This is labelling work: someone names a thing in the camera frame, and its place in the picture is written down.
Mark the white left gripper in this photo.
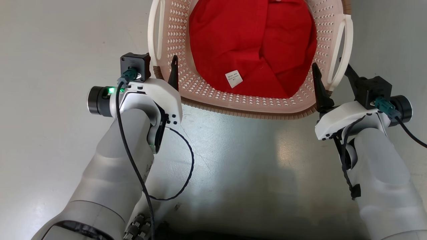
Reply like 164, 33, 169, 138
117, 55, 183, 125

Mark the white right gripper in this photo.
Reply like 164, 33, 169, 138
312, 63, 379, 141

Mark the pink perforated plastic laundry basket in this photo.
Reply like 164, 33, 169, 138
147, 0, 354, 120

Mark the red garment with white label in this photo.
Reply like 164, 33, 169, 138
188, 0, 317, 99

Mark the thin black right gripper cable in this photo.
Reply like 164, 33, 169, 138
340, 115, 367, 200

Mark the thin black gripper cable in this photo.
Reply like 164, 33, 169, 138
148, 127, 195, 201
340, 115, 367, 200

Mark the black right camera cable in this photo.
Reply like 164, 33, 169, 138
374, 97, 427, 149

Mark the black camera cable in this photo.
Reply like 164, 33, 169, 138
374, 97, 427, 149
115, 68, 155, 240

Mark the thin black left gripper cable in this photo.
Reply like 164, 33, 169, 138
148, 127, 195, 201

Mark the black left camera cable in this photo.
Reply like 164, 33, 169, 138
115, 68, 155, 240

